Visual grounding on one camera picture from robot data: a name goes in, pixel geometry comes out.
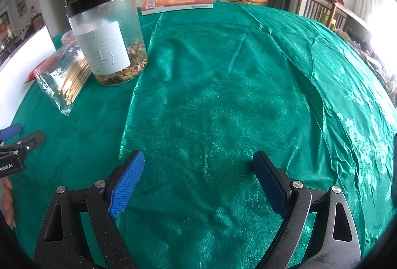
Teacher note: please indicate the clear bag of wooden sticks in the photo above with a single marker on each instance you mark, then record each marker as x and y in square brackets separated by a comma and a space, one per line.
[66, 79]

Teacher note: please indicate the white board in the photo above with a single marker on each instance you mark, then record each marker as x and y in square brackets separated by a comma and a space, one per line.
[21, 70]

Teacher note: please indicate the framed wall picture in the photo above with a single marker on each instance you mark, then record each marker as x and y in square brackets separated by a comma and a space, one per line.
[21, 3]

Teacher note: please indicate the pink plastic bag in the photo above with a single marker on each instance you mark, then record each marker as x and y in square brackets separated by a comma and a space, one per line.
[67, 37]

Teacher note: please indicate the wooden chair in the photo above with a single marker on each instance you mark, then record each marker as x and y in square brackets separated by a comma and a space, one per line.
[316, 7]

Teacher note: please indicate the red foil packet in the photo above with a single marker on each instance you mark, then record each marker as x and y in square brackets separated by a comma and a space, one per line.
[45, 68]

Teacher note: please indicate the person's left hand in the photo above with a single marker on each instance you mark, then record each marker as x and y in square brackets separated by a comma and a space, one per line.
[7, 204]

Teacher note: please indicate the green tablecloth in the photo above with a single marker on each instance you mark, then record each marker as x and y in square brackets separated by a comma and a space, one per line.
[223, 101]

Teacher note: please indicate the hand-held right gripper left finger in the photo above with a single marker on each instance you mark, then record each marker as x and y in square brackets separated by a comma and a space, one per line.
[127, 188]

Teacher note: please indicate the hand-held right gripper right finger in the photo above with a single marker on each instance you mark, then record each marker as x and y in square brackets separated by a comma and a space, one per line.
[271, 185]

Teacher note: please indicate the orange cover book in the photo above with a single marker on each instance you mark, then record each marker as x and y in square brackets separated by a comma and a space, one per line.
[176, 2]

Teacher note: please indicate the clear jar with black lid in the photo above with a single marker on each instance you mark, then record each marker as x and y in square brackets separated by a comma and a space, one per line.
[108, 33]

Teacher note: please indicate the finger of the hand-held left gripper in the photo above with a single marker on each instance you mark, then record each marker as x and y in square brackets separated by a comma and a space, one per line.
[34, 139]
[11, 132]

